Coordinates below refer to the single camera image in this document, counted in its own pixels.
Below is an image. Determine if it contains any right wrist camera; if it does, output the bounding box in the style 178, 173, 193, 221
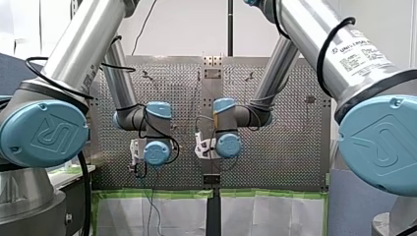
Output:
194, 131, 219, 161

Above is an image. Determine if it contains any black panel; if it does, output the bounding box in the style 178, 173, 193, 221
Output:
60, 178, 88, 236

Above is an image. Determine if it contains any black pole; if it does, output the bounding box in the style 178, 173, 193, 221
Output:
227, 0, 235, 57

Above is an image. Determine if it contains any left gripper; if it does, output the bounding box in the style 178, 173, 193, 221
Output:
132, 162, 148, 179

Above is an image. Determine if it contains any black cable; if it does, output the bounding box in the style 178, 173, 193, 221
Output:
25, 56, 137, 100
316, 16, 357, 98
77, 151, 92, 236
137, 103, 181, 165

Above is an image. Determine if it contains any thin black wire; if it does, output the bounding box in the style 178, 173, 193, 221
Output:
131, 0, 158, 56

